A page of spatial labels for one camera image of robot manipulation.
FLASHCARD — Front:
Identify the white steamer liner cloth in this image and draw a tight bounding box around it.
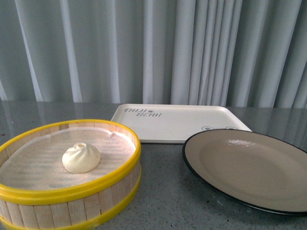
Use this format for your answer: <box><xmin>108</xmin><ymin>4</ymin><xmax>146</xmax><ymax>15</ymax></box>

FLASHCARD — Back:
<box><xmin>0</xmin><ymin>127</ymin><xmax>136</xmax><ymax>190</ymax></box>

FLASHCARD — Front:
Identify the grey pleated curtain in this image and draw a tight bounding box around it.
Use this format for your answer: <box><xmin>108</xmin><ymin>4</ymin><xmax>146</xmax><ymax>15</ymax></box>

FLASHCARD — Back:
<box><xmin>0</xmin><ymin>0</ymin><xmax>307</xmax><ymax>108</ymax></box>

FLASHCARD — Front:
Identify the white steamed bun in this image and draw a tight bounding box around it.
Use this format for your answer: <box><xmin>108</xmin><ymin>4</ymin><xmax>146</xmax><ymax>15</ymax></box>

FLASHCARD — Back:
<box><xmin>62</xmin><ymin>142</ymin><xmax>101</xmax><ymax>173</ymax></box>

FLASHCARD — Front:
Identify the cream rectangular serving tray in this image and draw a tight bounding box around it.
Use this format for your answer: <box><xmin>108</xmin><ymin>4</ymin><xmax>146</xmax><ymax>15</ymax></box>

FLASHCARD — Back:
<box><xmin>112</xmin><ymin>104</ymin><xmax>250</xmax><ymax>144</ymax></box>

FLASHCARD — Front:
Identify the beige plate with black rim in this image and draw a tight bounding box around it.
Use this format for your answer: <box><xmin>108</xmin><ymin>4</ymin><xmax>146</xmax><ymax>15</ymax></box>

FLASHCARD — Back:
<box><xmin>182</xmin><ymin>129</ymin><xmax>307</xmax><ymax>216</ymax></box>

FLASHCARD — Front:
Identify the yellow rimmed bamboo steamer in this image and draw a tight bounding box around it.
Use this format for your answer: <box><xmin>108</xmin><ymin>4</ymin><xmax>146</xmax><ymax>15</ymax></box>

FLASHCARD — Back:
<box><xmin>0</xmin><ymin>119</ymin><xmax>142</xmax><ymax>230</ymax></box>

